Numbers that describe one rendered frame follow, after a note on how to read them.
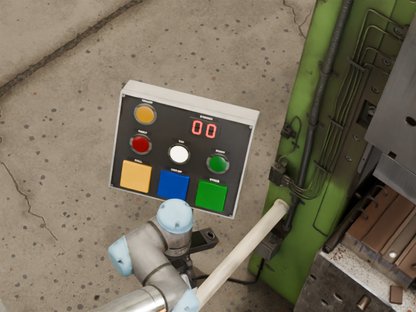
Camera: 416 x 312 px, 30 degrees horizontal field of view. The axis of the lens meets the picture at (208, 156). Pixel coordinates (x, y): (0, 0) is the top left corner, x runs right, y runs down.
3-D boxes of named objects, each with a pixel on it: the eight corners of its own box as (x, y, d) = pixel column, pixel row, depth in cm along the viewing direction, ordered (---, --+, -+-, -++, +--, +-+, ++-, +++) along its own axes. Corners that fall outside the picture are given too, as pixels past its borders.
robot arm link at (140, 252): (134, 282, 156) (178, 252, 160) (103, 241, 160) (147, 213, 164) (135, 296, 163) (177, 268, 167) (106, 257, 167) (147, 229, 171)
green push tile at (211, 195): (222, 212, 198) (227, 188, 195) (194, 205, 199) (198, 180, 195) (223, 209, 200) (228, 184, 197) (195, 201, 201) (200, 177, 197)
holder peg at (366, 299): (361, 314, 199) (364, 310, 196) (353, 307, 200) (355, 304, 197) (370, 303, 201) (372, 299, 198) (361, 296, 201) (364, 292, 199)
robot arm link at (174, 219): (147, 209, 163) (179, 189, 166) (147, 232, 172) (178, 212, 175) (168, 237, 160) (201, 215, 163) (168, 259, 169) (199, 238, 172)
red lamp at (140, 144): (143, 158, 195) (143, 148, 192) (130, 147, 197) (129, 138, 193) (151, 150, 197) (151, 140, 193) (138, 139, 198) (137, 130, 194)
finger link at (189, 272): (185, 283, 188) (176, 254, 184) (191, 280, 189) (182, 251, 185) (193, 292, 184) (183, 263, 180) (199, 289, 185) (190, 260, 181)
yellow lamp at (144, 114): (148, 128, 191) (147, 118, 187) (134, 117, 193) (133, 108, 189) (156, 120, 192) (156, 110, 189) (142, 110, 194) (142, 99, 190)
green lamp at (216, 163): (220, 177, 193) (221, 168, 190) (206, 166, 195) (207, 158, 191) (228, 169, 195) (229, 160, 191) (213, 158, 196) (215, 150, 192)
